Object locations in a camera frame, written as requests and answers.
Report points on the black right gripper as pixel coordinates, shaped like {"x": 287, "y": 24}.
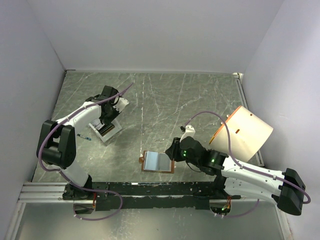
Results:
{"x": 173, "y": 150}

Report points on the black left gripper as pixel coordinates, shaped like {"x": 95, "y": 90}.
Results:
{"x": 109, "y": 121}

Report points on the brown leather card holder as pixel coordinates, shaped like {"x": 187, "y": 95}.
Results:
{"x": 156, "y": 162}

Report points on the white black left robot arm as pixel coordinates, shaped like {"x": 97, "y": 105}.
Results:
{"x": 57, "y": 145}

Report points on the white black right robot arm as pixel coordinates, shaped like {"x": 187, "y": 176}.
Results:
{"x": 236, "y": 178}

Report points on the gold striped credit card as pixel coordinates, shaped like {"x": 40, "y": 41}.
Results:
{"x": 105, "y": 129}

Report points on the white card box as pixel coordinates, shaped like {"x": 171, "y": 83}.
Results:
{"x": 96, "y": 125}

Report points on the blue pen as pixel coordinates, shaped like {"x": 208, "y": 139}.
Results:
{"x": 84, "y": 137}

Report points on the white cylinder with wooden base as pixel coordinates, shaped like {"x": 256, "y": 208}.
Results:
{"x": 244, "y": 132}

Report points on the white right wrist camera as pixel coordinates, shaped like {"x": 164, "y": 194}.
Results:
{"x": 188, "y": 131}

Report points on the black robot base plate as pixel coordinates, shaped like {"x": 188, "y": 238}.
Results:
{"x": 148, "y": 195}

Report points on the aluminium front rail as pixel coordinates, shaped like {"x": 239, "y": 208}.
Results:
{"x": 45, "y": 192}

